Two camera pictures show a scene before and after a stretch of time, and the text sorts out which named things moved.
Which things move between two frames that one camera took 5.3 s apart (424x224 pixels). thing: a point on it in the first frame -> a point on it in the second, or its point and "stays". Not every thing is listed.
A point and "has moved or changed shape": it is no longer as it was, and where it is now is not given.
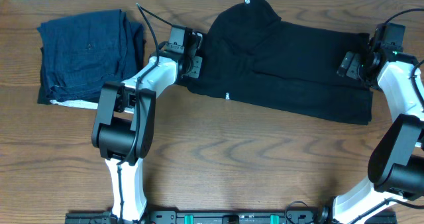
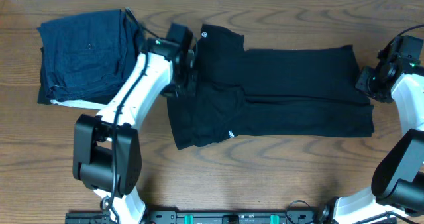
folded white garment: (76, 103) stays
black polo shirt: (252, 56) has moved or changed shape
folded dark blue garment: (82, 52) stays
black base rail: (231, 217) stays
